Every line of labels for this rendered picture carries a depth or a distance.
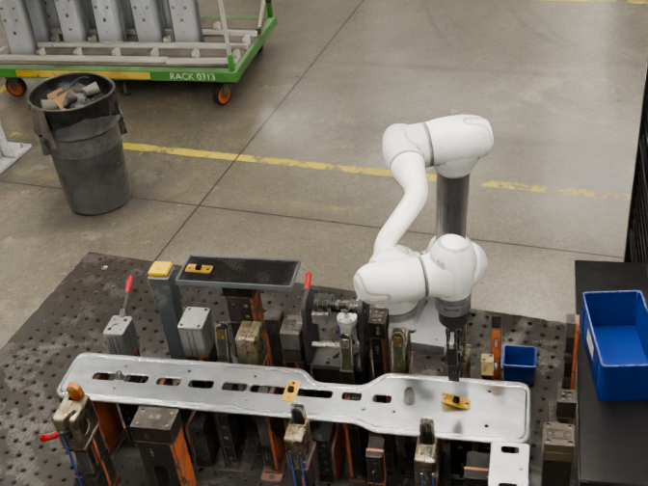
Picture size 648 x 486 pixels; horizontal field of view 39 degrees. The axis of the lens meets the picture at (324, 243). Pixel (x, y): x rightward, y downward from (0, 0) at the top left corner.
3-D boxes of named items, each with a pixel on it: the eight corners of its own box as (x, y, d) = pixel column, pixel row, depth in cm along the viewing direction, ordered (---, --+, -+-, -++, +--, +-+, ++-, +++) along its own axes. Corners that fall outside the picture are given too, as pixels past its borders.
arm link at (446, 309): (432, 301, 226) (433, 319, 230) (470, 303, 224) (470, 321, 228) (436, 278, 233) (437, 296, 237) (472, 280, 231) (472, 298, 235)
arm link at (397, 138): (387, 149, 257) (433, 141, 258) (373, 117, 271) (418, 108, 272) (390, 187, 266) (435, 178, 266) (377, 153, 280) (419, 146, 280)
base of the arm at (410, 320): (370, 291, 336) (369, 279, 333) (429, 300, 328) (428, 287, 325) (354, 324, 323) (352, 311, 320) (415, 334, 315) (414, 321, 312)
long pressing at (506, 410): (48, 404, 269) (46, 400, 268) (79, 352, 287) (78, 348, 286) (529, 446, 239) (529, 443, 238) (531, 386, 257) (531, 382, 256)
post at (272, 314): (280, 412, 297) (262, 318, 274) (283, 401, 301) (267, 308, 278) (294, 414, 296) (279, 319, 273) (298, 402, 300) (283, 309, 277)
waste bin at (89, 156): (40, 219, 539) (3, 108, 497) (88, 172, 579) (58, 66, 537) (114, 229, 523) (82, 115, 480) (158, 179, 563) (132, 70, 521)
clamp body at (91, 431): (75, 508, 273) (41, 424, 252) (94, 470, 285) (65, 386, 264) (108, 512, 271) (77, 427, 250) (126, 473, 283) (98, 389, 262)
